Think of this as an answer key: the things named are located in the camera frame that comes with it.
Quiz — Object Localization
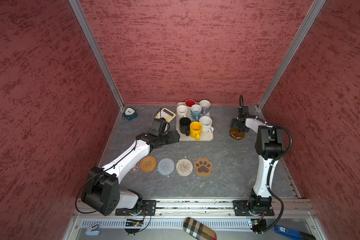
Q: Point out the lilac mug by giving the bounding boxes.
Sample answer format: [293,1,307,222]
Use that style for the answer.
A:
[199,100,211,115]

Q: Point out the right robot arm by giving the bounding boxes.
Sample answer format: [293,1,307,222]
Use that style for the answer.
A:
[230,116,285,216]

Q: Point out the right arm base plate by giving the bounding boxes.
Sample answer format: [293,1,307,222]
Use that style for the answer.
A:
[233,200,275,217]

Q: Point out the teal kitchen timer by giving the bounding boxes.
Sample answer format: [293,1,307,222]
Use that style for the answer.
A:
[122,108,138,121]

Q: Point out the black mug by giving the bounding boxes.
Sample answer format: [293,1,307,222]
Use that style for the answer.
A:
[179,117,192,137]

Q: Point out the small stapler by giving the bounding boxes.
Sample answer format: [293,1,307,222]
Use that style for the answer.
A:
[85,223,101,237]

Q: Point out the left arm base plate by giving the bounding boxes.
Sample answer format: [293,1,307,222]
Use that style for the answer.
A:
[115,200,157,217]

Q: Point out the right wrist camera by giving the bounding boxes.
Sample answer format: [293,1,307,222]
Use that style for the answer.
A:
[237,106,250,119]

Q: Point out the grey knitted coaster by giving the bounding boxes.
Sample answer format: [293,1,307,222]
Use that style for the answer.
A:
[157,158,175,176]

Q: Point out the yellow mug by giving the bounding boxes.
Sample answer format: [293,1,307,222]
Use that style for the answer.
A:
[190,121,202,141]

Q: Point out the black corrugated cable hose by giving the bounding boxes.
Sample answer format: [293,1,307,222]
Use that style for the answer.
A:
[238,94,293,233]

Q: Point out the white speckled mug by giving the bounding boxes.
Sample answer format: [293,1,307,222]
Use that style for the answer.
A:
[199,116,214,133]

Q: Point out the paw shaped cork coaster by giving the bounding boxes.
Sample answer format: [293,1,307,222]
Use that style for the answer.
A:
[194,158,213,177]

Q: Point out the yellow calculator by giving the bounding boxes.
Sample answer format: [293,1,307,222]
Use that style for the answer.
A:
[155,108,177,123]

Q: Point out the pink flower coaster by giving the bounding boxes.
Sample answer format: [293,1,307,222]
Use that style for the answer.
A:
[130,163,140,173]

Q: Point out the blue mug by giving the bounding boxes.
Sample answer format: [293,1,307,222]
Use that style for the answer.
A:
[191,104,203,121]

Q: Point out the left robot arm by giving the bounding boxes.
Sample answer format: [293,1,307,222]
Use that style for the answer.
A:
[81,131,180,216]

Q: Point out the multicolour woven coaster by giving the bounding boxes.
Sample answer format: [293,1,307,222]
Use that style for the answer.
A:
[176,159,193,176]

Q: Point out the beige serving tray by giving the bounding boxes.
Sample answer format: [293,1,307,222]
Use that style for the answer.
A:
[175,101,214,142]

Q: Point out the blue tool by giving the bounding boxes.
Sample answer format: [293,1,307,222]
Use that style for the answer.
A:
[275,225,316,240]

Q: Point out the red inside mug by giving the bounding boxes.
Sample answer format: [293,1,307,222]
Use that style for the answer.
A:
[185,100,196,108]

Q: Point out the plaid glasses case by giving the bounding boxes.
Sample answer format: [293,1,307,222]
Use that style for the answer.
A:
[183,217,217,240]

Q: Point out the aluminium front rail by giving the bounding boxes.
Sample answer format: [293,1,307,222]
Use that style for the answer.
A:
[73,197,317,219]

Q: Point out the dark brown glossy coaster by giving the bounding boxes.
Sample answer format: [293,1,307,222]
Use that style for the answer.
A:
[229,128,246,140]

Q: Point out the woven rattan coaster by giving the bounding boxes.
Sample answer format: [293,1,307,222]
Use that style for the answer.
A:
[139,156,158,173]

